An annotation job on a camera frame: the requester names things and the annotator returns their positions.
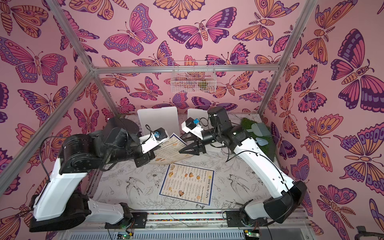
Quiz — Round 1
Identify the dim sum menu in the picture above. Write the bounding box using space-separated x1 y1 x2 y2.
149 134 193 166
159 164 216 206

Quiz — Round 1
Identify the white narrow rack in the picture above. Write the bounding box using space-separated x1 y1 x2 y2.
187 109 211 130

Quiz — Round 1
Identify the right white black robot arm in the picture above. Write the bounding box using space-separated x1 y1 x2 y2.
179 107 307 226

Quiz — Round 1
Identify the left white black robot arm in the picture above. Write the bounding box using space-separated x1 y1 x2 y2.
29 117 168 233

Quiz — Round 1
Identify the left white rack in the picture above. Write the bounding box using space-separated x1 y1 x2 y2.
138 107 181 137

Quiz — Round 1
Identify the green yellow item in basket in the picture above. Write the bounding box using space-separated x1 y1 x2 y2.
198 80 209 91

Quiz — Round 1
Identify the green artificial grass mat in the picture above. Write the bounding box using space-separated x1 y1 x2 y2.
241 118 276 162

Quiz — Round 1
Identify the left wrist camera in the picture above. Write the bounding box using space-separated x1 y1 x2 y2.
139 128 169 154

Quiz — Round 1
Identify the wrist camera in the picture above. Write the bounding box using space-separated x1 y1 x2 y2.
182 118 204 140
139 128 169 154

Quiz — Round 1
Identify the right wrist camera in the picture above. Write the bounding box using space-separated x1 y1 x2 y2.
182 118 204 140

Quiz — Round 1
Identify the white wire wall basket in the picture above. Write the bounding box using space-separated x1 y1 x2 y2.
170 60 217 94

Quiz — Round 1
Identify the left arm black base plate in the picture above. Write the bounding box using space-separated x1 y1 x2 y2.
105 212 148 230

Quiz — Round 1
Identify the aluminium front rail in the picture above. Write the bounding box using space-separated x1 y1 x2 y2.
56 210 316 240

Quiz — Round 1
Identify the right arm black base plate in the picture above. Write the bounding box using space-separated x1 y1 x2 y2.
223 211 267 228

